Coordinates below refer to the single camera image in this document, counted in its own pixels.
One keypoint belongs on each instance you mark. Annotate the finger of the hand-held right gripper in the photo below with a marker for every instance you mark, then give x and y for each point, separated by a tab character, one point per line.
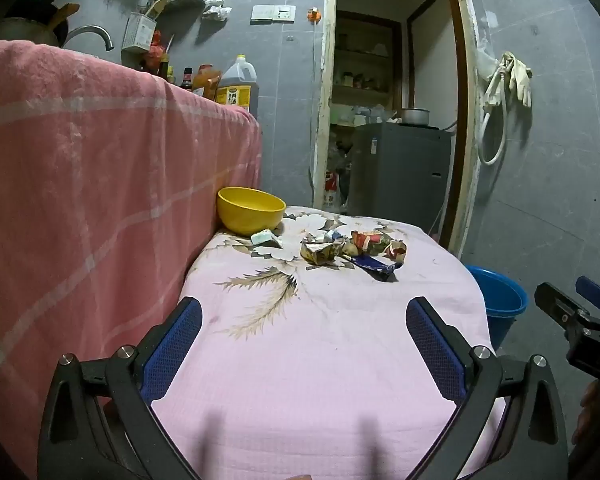
592	290
555	302

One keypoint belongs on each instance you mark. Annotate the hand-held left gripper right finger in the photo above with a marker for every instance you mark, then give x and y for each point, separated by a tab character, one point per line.
432	350

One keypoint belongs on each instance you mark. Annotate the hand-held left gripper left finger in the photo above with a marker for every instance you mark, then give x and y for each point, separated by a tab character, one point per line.
175	350

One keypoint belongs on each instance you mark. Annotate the blue plastic bucket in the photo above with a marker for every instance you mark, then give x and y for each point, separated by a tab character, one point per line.
500	320

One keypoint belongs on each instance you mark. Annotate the blue snack wrapper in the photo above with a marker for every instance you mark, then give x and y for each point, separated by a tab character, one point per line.
375	264

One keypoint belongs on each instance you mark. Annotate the red snack wrapper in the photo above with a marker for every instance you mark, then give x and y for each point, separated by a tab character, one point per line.
372	242

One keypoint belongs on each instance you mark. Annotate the small white green wrapper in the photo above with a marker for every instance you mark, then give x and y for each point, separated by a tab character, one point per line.
265	237

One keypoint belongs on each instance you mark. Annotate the silver paper wrapper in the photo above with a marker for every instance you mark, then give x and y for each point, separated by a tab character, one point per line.
320	251

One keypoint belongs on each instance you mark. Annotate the person's right hand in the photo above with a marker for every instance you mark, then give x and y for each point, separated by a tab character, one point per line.
592	410

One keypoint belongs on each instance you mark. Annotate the pink floral blanket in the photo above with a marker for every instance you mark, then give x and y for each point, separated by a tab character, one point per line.
305	360

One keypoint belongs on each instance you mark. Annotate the yellow bowl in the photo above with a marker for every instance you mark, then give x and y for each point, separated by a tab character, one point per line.
250	217

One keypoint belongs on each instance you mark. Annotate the grey refrigerator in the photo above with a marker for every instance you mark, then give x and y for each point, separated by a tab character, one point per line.
400	175

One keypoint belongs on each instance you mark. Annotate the white red sack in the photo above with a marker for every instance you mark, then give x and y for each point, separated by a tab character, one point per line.
331	192

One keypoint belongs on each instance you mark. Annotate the pink checked towel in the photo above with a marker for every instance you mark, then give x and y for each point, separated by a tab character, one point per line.
80	185

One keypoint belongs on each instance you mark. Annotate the cream rubber gloves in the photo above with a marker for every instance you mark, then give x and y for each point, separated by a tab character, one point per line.
522	80

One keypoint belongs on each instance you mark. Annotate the metal cooking pot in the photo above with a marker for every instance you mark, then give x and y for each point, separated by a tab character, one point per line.
415	116

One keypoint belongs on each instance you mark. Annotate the clear plastic bag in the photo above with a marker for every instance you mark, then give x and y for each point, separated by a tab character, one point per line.
486	57

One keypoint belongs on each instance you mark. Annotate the wooden storage shelf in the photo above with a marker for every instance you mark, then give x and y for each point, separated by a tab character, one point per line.
362	91

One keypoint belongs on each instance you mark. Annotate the dark sauce bottle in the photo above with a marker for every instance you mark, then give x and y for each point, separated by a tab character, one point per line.
165	71
186	80

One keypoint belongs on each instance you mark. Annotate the large cooking oil jug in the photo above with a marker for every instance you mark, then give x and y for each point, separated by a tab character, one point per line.
237	85

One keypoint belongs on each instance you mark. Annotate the red net bag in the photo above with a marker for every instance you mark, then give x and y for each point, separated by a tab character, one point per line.
156	47

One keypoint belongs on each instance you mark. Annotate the metal utensil holder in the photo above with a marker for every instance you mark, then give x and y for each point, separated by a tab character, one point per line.
139	32

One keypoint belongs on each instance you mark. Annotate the metal faucet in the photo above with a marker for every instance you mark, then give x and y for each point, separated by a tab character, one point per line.
100	32

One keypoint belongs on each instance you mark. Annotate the white crumpled plastic bag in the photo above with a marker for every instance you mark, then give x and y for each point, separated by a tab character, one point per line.
216	7

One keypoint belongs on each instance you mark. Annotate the black wok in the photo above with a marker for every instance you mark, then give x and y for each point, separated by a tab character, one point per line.
35	7

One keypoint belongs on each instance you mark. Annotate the wooden door frame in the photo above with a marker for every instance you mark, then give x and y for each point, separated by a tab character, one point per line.
325	110

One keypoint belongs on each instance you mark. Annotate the white wall switch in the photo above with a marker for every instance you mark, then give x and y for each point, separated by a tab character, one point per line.
262	13

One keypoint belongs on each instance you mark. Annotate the white wall socket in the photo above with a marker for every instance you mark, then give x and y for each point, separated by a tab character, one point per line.
285	12

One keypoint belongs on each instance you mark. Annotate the orange wall hook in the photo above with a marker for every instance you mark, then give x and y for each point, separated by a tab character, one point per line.
314	14

